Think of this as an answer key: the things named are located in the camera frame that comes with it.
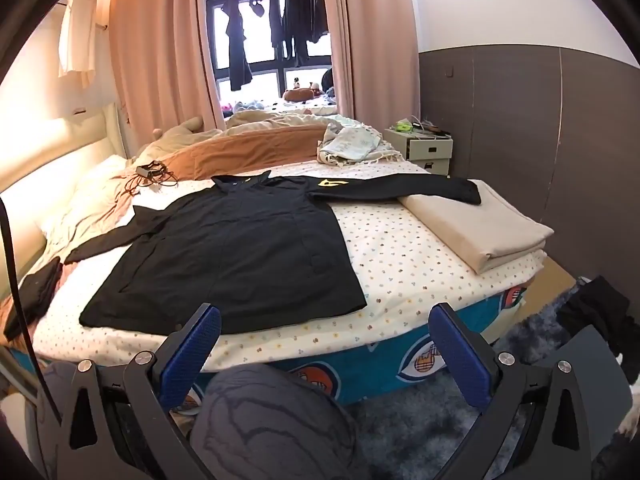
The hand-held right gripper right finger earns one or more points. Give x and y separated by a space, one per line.
460 360

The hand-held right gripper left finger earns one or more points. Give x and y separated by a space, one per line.
192 355

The black jacket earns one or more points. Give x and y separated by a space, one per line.
240 245

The pile of black clothes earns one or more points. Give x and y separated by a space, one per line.
595 305

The row of dark hanging clothes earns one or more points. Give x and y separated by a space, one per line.
300 15

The blue shaggy rug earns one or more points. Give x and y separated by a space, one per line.
415 430

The person's leg in grey pants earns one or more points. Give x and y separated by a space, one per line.
270 425

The bed with floral sheet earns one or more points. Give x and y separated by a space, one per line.
400 260

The cardboard sheet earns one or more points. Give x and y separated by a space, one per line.
555 280

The beige folded cloth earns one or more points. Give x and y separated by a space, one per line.
480 230

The dark folded cloth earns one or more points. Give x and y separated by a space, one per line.
35 290

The white pillow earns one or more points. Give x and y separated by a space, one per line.
95 185

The white nightstand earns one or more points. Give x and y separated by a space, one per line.
430 150

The orange blanket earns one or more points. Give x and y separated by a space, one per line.
250 150

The green small object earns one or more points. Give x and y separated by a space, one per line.
402 126

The crumpled light blue cloth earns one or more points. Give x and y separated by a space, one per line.
350 142

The beige blanket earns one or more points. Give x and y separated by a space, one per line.
280 121

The pile of soft toys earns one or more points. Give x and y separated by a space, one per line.
242 106

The white headboard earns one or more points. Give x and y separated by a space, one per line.
50 145

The brown plush toy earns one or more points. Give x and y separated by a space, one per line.
297 94

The pink curtain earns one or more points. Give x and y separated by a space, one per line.
380 35
160 50

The long black hanging garment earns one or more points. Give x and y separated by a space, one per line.
237 50

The white hanging shirt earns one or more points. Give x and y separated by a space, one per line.
77 35

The small dark hanging garment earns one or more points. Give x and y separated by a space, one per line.
257 8

